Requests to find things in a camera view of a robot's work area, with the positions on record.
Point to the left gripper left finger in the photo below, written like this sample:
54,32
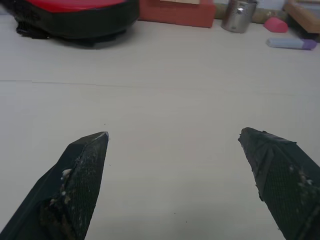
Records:
80,180

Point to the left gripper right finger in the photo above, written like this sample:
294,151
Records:
282,175

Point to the black pencil case red lining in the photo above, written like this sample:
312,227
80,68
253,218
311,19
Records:
82,22

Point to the blue highlighter with purple cap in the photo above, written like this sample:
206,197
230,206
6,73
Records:
285,43

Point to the pink rounded block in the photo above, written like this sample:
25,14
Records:
275,25

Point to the wooden board with dark base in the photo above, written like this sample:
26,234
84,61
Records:
305,17

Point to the silver metal cup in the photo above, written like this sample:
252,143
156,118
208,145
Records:
238,20

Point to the red orange box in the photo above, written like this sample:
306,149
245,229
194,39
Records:
180,15

